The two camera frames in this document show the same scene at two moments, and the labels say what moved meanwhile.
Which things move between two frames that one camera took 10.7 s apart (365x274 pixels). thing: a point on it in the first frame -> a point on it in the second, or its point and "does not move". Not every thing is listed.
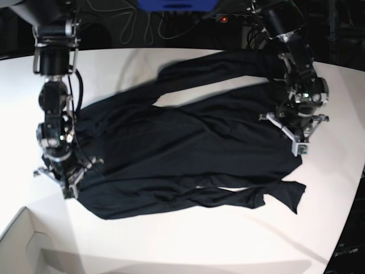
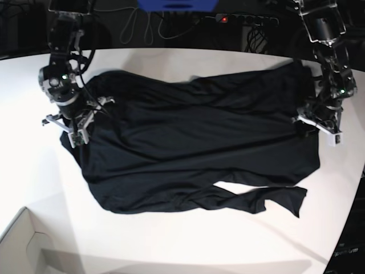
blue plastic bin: x=177 y=5 does not move
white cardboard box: x=27 y=248 does not move
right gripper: x=295 y=116 -> x=325 y=118
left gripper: x=66 y=164 -> x=77 y=127
